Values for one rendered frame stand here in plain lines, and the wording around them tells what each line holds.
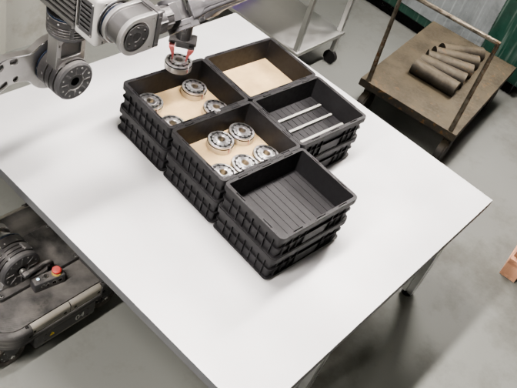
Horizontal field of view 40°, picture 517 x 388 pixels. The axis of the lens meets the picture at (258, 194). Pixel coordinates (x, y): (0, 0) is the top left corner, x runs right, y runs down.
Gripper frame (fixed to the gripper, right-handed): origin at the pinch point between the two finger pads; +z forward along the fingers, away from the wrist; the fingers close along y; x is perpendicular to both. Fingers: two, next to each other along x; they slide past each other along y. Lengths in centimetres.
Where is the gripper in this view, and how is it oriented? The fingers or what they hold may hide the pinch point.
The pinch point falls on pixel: (179, 58)
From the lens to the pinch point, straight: 272.3
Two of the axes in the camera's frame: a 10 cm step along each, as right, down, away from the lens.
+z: -2.4, 7.1, 6.6
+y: -9.7, -1.8, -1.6
